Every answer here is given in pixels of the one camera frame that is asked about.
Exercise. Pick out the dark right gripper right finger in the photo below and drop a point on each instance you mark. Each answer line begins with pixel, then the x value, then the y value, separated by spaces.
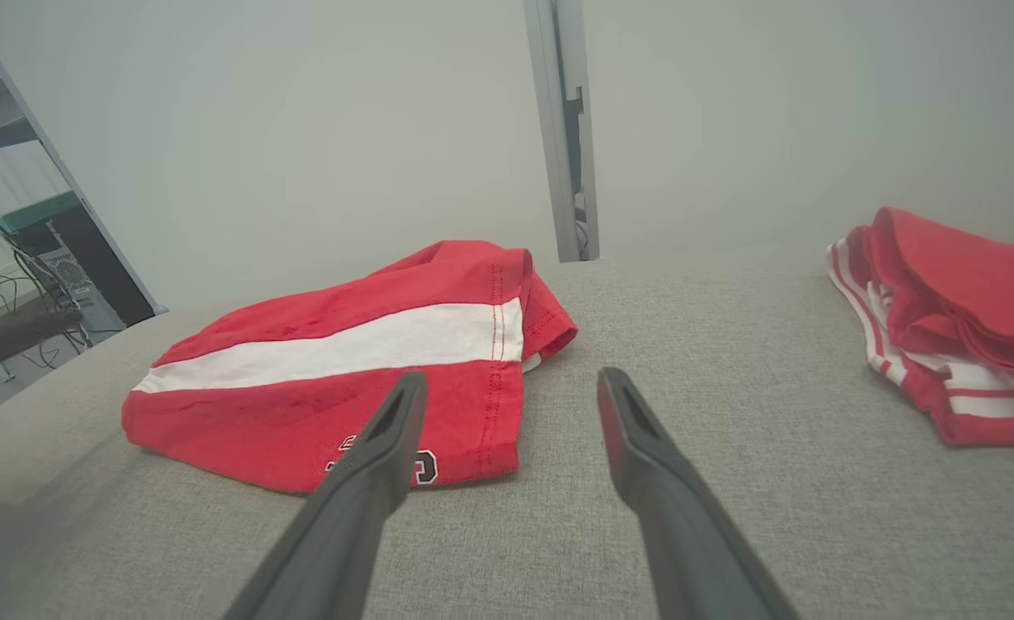
pixel 679 534

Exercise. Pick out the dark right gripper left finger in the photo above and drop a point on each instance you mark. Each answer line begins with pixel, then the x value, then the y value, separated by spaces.
pixel 360 499

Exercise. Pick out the red shorts with white stripe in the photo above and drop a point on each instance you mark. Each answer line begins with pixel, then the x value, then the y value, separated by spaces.
pixel 300 405

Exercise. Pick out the red jersey with white sleeves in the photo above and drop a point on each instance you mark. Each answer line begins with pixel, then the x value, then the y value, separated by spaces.
pixel 954 284

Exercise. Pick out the grey computer tower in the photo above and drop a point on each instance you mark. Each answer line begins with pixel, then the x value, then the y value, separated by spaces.
pixel 76 284

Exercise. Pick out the green edged desk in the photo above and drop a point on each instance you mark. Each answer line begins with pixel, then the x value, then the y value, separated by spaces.
pixel 15 220

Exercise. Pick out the grey partition post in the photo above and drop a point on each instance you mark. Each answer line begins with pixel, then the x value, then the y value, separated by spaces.
pixel 562 129

